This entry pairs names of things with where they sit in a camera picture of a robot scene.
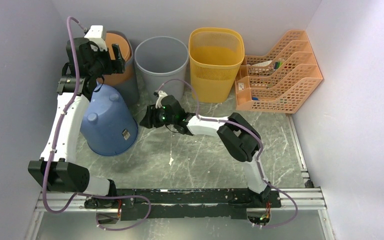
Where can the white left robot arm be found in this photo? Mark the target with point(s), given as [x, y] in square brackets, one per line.
[56, 170]

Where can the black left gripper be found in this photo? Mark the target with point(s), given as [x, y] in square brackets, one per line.
[116, 66]

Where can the orange plastic bin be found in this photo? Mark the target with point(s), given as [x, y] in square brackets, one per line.
[121, 55]

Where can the yellow mesh plastic bin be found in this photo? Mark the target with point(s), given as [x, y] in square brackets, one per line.
[215, 56]

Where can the dark grey ribbed bin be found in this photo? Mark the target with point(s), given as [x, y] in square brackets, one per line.
[126, 83]

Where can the orange plastic file organizer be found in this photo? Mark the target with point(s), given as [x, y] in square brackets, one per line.
[281, 80]

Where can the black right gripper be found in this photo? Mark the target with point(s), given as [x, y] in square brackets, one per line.
[150, 118]

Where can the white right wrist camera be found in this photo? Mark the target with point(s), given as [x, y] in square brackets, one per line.
[160, 96]

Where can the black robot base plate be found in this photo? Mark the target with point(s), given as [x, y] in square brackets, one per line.
[185, 203]

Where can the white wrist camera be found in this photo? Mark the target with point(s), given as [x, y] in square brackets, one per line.
[97, 35]
[160, 96]

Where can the blue plastic bin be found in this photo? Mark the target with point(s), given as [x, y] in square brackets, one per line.
[108, 125]

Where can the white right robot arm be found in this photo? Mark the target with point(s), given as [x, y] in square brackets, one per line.
[240, 139]

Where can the light grey plastic bin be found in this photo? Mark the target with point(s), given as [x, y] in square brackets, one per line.
[162, 62]

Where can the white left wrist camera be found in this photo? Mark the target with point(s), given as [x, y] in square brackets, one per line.
[97, 35]

